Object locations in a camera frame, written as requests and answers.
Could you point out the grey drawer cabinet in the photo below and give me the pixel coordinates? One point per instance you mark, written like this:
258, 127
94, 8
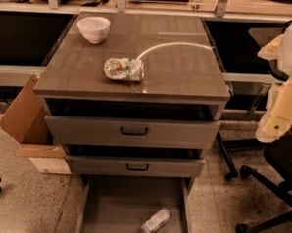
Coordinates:
182, 80

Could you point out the brown cardboard box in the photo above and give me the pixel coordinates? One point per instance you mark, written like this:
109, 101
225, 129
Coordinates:
25, 122

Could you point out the grey drawer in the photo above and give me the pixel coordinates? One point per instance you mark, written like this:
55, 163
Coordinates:
123, 132
132, 166
120, 204

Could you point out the white ceramic bowl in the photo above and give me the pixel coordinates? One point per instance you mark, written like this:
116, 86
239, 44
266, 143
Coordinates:
94, 29

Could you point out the top grey drawer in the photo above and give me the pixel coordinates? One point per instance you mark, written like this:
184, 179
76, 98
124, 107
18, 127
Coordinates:
123, 132

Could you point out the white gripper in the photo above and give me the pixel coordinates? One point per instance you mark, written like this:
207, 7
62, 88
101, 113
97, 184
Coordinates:
277, 120

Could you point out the black side table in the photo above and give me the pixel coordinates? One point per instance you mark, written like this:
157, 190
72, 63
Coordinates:
238, 47

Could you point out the crushed white soda can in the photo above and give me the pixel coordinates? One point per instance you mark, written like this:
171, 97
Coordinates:
125, 69

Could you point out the bottom grey drawer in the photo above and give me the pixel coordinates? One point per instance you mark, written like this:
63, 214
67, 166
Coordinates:
120, 204

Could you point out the middle grey drawer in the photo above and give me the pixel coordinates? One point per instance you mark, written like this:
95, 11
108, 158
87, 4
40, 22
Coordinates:
132, 166

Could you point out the clear plastic water bottle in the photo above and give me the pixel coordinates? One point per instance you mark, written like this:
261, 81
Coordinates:
155, 222

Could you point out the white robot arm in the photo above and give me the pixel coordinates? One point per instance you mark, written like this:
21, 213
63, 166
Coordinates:
284, 59

